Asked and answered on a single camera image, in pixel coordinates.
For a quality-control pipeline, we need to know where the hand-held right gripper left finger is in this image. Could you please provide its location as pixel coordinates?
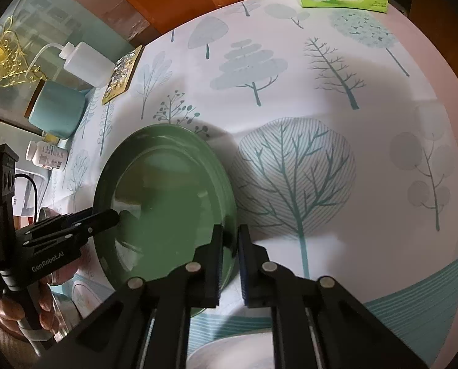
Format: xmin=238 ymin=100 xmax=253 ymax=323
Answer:
xmin=40 ymin=223 xmax=224 ymax=369

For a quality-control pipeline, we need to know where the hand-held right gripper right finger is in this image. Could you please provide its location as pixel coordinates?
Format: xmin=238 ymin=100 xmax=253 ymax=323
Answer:
xmin=238 ymin=224 xmax=433 ymax=369

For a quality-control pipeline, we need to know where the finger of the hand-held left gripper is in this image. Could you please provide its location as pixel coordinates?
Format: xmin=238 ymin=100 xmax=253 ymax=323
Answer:
xmin=33 ymin=209 xmax=97 ymax=228
xmin=23 ymin=209 xmax=121 ymax=247

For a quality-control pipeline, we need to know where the steel bowl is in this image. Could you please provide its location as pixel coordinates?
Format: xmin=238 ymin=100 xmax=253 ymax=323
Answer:
xmin=40 ymin=207 xmax=73 ymax=220

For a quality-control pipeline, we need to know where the green plate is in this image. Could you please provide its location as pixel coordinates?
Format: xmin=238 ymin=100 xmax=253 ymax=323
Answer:
xmin=93 ymin=124 xmax=238 ymax=309

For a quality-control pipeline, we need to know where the person's left forearm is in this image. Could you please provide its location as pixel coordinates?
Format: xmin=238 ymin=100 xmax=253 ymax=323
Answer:
xmin=0 ymin=313 xmax=35 ymax=369

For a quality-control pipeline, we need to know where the person's left hand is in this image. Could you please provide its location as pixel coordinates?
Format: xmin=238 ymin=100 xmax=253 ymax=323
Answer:
xmin=0 ymin=273 xmax=62 ymax=341

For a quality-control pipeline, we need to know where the white pill bottle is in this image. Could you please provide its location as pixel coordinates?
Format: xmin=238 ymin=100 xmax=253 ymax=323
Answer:
xmin=25 ymin=140 xmax=69 ymax=170

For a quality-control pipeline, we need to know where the white plate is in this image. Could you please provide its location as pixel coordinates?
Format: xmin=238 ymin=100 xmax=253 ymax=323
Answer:
xmin=186 ymin=331 xmax=276 ymax=369

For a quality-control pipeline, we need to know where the teal ceramic jar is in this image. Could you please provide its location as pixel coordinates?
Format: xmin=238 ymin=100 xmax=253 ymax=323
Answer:
xmin=24 ymin=81 xmax=89 ymax=140

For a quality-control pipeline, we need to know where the small snack packet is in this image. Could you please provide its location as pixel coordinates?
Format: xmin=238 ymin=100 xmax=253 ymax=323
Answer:
xmin=101 ymin=45 xmax=143 ymax=105

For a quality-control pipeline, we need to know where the white squeeze bottle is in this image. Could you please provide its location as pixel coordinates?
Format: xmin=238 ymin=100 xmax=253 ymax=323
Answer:
xmin=29 ymin=42 xmax=116 ymax=88

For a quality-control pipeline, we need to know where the tree print tablecloth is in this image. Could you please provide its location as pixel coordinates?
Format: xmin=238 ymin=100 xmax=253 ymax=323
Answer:
xmin=40 ymin=0 xmax=458 ymax=369

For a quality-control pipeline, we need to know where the black cable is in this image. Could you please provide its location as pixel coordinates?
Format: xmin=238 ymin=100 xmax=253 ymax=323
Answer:
xmin=14 ymin=173 xmax=39 ymax=220

